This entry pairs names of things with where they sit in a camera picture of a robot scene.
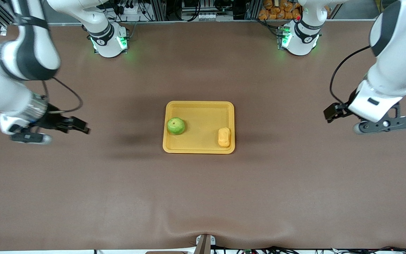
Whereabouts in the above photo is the yellow potato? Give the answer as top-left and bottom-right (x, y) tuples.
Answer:
(218, 127), (232, 148)

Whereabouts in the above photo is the yellow plastic tray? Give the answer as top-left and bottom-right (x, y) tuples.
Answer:
(162, 101), (235, 155)

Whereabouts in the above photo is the bag of orange snacks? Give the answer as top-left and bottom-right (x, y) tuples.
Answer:
(258, 0), (301, 20)

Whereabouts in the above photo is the white power strip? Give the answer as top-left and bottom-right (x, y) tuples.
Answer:
(113, 4), (143, 16)

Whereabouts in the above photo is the brown table mat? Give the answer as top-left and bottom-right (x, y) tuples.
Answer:
(0, 19), (406, 252)

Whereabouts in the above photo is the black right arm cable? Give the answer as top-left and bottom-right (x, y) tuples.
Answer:
(41, 77), (84, 114)

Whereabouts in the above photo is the bundle of black cables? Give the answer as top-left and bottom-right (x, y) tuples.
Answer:
(214, 246), (406, 254)

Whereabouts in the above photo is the aluminium frame rail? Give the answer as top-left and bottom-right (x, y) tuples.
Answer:
(48, 18), (378, 27)

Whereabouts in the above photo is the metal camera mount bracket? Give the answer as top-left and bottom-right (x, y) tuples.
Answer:
(196, 234), (216, 254)

